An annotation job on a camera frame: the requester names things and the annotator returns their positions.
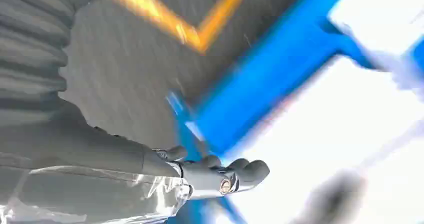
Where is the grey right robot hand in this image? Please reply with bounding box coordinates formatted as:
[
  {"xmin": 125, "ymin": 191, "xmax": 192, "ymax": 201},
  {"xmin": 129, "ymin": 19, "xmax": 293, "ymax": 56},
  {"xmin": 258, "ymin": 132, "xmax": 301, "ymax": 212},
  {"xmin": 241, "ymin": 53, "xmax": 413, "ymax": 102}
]
[{"xmin": 0, "ymin": 97, "xmax": 271, "ymax": 224}]

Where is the ribbed grey right arm sleeve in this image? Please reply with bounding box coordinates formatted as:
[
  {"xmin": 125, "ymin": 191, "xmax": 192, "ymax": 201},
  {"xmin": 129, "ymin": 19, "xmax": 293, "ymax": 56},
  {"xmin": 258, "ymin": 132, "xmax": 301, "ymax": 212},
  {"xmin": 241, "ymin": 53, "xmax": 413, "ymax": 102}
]
[{"xmin": 0, "ymin": 0, "xmax": 130, "ymax": 122}]

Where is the yellow tape strip on bench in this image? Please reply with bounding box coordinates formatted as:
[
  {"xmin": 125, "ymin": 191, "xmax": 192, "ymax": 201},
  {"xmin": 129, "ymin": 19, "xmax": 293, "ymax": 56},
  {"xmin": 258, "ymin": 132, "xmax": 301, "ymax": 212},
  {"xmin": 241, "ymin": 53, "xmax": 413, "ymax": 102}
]
[{"xmin": 108, "ymin": 0, "xmax": 257, "ymax": 55}]

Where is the blue metal frame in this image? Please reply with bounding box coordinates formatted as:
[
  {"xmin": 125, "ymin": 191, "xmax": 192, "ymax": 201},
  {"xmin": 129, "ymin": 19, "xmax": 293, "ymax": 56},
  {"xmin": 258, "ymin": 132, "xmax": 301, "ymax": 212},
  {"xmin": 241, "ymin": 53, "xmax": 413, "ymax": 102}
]
[{"xmin": 164, "ymin": 0, "xmax": 424, "ymax": 224}]

